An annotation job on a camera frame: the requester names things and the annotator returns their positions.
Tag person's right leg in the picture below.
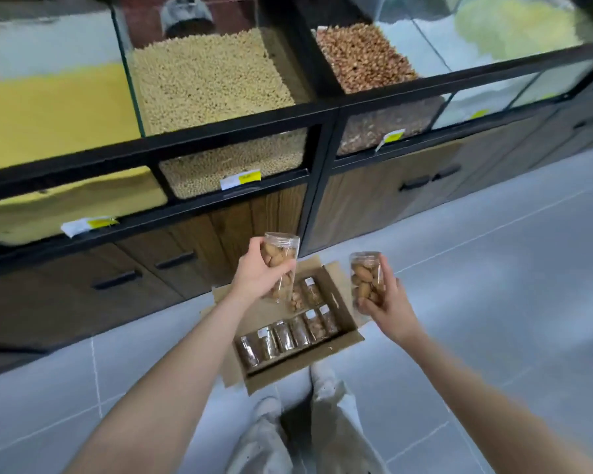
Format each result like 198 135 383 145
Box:
308 362 387 474

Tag person's left leg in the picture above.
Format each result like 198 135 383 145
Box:
226 397 303 474

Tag brown cardboard box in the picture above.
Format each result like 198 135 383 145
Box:
212 256 372 396

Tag person's left forearm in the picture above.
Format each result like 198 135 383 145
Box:
63 290 258 474

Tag person's right hand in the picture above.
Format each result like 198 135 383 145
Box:
356 255 427 347

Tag metal scoop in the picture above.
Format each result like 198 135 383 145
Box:
159 0 216 40

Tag person's right forearm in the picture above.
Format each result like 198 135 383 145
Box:
404 330 593 474

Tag yellow millet heap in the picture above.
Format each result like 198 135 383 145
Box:
0 62 169 246

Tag yellow-green bean heap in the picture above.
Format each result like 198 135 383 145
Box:
454 0 585 61

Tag brown peanut heap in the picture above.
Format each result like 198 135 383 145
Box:
315 22 448 156

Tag rows of small nut jars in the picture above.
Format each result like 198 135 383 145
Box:
234 276 340 373

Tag glass bin divider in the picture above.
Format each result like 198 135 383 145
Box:
110 4 147 139

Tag pale soybean heap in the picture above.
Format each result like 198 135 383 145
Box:
128 27 308 200

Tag wooden cabinet door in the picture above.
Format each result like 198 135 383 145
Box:
305 142 463 253
415 106 559 213
0 243 184 352
116 213 234 300
209 184 308 272

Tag person's leg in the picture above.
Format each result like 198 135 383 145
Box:
226 397 303 474
308 362 387 474

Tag clear plastic almond jar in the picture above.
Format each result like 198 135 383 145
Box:
349 251 385 314
260 232 301 305

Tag person's left hand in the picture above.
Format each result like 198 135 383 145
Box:
230 236 297 305

